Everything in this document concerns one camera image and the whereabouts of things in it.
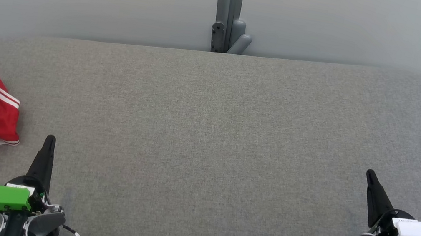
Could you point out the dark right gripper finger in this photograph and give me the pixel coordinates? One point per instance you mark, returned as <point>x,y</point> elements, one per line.
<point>377,201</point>

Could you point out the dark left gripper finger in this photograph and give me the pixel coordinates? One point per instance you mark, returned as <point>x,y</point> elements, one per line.
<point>43,163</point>

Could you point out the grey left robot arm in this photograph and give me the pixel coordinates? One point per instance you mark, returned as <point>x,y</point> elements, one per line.
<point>46,223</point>

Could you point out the grey fabric sofa seat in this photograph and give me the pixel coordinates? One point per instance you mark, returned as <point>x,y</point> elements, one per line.
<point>208,134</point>

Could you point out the grey tube foot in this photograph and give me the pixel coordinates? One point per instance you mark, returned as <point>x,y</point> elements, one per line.
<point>239,40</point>

